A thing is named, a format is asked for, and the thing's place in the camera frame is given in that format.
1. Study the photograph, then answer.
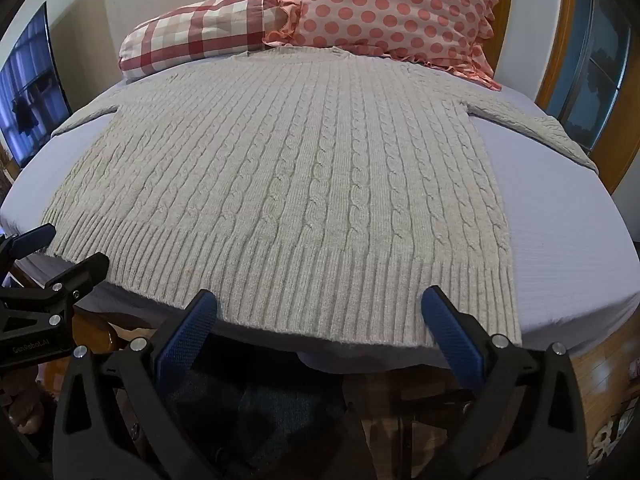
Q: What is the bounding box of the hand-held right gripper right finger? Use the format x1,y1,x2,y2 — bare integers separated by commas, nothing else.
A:
420,285,588,480

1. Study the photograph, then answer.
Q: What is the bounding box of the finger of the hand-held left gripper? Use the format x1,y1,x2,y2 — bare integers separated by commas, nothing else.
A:
0,224,57,267
0,252,111,343

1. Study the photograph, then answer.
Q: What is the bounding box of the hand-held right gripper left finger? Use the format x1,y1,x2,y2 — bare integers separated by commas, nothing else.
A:
52,289,221,480

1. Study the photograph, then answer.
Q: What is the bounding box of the beige cable-knit sweater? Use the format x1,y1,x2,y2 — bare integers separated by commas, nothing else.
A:
47,45,601,352

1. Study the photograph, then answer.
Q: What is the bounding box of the person's left hand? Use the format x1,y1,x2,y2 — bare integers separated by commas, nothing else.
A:
0,374,53,436

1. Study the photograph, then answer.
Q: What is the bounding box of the bed with lavender sheet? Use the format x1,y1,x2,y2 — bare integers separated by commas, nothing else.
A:
0,74,640,373

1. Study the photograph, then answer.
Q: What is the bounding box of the curved television screen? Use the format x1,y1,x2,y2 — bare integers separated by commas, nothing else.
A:
0,2,74,169

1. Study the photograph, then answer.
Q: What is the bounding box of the patterned slipper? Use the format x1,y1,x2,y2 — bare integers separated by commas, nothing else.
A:
585,400,640,467

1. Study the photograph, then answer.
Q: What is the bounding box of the red plaid pillow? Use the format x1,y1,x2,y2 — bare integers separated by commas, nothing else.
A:
118,0,287,83

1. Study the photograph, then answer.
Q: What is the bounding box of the wooden headboard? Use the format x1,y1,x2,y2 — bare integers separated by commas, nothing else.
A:
492,0,578,111

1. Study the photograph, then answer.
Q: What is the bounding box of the glass-panel wooden door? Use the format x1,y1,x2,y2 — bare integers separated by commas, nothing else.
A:
542,0,640,196

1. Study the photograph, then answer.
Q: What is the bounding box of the pink polka dot ruffled pillow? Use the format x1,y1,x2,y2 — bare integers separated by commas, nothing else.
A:
262,0,512,92

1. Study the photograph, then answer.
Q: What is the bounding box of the wooden bed frame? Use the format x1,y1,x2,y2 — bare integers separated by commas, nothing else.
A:
75,310,167,362

